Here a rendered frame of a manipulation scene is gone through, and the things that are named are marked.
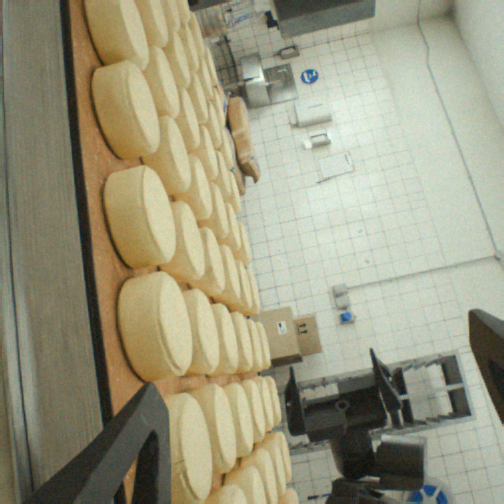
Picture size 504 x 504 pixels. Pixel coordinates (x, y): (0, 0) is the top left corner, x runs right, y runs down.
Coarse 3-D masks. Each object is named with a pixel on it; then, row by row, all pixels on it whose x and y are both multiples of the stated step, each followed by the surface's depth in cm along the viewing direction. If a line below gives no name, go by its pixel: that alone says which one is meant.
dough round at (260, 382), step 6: (246, 378) 48; (252, 378) 47; (258, 378) 47; (258, 384) 46; (264, 384) 47; (258, 390) 45; (264, 390) 47; (264, 396) 46; (264, 402) 45; (270, 402) 49; (264, 408) 45; (270, 408) 48; (264, 414) 45; (270, 414) 47; (264, 420) 45; (270, 420) 46; (270, 426) 46
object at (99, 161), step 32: (96, 64) 27; (96, 128) 25; (96, 160) 24; (128, 160) 29; (96, 192) 23; (96, 224) 23; (96, 256) 22; (128, 384) 22; (160, 384) 26; (192, 384) 32; (128, 480) 20
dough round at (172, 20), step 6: (162, 0) 41; (168, 0) 41; (174, 0) 44; (162, 6) 41; (168, 6) 41; (174, 6) 44; (168, 12) 41; (174, 12) 43; (168, 18) 42; (174, 18) 42; (168, 24) 42; (174, 24) 43
